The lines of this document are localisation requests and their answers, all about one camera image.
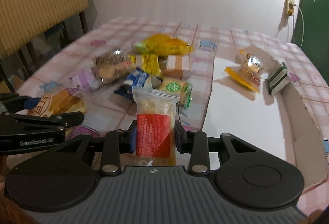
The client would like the purple wafer snack packet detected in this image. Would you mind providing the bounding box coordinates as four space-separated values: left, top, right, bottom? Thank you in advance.
69 68 100 93

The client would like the green white snack packet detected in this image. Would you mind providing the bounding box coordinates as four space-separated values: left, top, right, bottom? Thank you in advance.
267 62 289 96

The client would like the red label clear snack packet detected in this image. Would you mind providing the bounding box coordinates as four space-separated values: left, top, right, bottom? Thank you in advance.
132 87 180 167

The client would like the yellow small snack packet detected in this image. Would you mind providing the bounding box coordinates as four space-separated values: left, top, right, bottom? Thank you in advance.
128 54 161 76

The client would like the beige round-logo pastry bag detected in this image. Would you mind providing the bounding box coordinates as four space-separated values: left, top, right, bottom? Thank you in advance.
27 86 87 118

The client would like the yellow-sealed egg yolk pastry packet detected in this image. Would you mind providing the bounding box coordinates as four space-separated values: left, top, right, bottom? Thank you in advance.
224 50 264 93

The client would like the orange yellow crinkly snack bag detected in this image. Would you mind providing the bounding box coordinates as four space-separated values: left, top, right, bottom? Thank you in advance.
141 34 193 57

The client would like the green wooden door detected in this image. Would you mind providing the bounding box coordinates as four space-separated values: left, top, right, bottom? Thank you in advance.
293 0 329 58

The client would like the green label cracker packet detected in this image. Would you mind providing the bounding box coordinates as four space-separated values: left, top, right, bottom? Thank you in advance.
158 78 192 108

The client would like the brown white boxy snack packet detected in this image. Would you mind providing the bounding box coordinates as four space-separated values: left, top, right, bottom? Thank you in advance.
166 55 191 71

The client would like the yellow wall power socket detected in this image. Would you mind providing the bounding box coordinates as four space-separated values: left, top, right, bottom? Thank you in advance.
285 0 295 16

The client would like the light green snack packet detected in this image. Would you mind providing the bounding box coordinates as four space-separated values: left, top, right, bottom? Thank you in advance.
131 42 149 55

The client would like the clear cookie packet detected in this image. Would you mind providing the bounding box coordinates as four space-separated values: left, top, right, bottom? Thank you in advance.
93 49 136 84

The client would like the pink checkered tablecloth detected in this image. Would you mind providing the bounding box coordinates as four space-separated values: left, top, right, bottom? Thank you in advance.
18 18 328 214

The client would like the wooden chair with woven cushion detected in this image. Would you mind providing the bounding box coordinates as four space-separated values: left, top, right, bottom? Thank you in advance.
0 0 97 93

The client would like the cardboard box with flaps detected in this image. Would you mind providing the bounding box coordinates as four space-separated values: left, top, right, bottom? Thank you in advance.
202 47 328 189

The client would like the blue snack packet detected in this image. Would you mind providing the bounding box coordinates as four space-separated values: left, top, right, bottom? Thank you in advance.
114 68 163 101

